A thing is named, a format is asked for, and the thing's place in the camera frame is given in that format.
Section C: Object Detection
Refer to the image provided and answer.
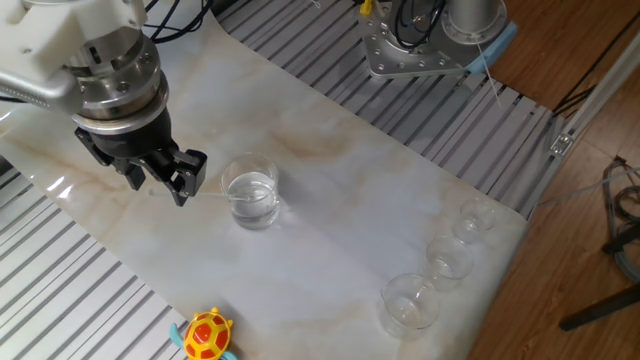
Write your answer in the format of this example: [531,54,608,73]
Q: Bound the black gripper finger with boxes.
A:
[144,147,209,208]
[74,132,147,192]

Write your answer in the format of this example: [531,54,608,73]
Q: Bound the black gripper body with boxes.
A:
[74,107,181,162]

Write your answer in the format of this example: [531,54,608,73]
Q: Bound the clear glass stirring rod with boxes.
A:
[147,188,254,203]

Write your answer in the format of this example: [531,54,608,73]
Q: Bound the glass beaker with water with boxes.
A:
[220,152,281,231]

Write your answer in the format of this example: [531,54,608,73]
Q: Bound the large empty glass beaker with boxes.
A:
[378,273,441,342]

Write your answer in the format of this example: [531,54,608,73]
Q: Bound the medium empty glass beaker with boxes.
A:
[423,234,475,294]

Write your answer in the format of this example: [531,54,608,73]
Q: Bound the small empty glass beaker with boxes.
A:
[452,197,497,245]

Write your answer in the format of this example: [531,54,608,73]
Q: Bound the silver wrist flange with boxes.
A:
[64,27,170,136]

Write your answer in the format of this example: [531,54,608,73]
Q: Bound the glossy marble pattern mat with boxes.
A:
[0,9,529,360]

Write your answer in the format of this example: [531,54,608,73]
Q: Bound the yellow orange turtle toy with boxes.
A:
[168,306,239,360]

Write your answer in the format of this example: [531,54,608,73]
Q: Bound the black stand leg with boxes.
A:
[558,219,640,332]

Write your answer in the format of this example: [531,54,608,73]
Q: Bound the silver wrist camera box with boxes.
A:
[0,68,84,116]

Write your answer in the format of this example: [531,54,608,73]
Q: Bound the thick black wrist cable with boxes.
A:
[144,0,217,44]

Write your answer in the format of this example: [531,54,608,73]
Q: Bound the white printed wrist bracket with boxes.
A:
[0,0,149,84]

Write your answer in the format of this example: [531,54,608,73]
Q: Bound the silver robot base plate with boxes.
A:
[358,2,474,80]

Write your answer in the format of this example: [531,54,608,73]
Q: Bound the coiled black cable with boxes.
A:
[393,0,448,52]

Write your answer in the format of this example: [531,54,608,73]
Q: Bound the white cable tie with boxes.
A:
[473,38,503,108]

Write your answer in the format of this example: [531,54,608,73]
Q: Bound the black floor cable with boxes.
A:
[552,9,640,119]

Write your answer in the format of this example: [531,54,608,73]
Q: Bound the white floor cable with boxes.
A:
[537,167,640,207]

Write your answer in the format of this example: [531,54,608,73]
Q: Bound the aluminium frame strut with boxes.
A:
[548,34,640,159]

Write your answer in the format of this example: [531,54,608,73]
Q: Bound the grey coiled floor cable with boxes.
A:
[602,156,640,284]

